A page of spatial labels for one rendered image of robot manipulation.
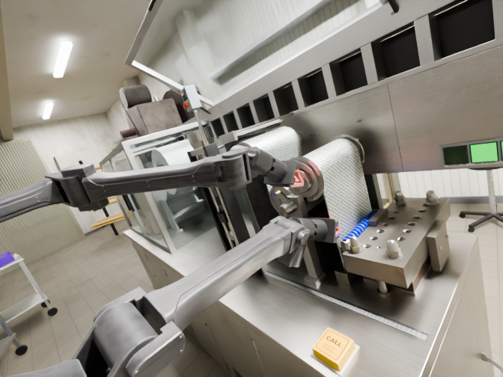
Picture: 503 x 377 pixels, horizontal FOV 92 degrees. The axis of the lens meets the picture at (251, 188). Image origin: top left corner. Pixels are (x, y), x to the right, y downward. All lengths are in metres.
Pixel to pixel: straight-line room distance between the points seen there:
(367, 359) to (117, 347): 0.51
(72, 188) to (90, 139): 8.79
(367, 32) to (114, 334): 0.96
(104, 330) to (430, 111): 0.91
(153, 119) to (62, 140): 5.33
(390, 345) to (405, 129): 0.62
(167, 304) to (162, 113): 4.14
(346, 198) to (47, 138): 8.97
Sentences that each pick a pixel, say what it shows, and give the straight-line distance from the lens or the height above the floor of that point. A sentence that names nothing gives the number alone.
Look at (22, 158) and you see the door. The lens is 9.14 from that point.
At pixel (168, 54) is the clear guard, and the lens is 1.36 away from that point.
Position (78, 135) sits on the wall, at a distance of 9.44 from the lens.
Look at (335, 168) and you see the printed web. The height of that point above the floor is 1.25.
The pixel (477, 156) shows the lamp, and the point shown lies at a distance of 0.92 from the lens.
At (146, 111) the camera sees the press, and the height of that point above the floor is 2.23.
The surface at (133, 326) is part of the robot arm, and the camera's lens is 0.37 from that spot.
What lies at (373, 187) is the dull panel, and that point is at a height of 1.09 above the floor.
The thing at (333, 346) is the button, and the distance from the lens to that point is 0.69.
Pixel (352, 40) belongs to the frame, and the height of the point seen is 1.61.
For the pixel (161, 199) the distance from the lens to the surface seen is 1.53.
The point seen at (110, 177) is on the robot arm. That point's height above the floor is 1.44.
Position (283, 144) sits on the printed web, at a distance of 0.97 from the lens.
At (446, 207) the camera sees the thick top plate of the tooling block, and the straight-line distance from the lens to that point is 1.00.
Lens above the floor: 1.44
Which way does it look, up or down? 13 degrees down
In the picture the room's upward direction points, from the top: 19 degrees counter-clockwise
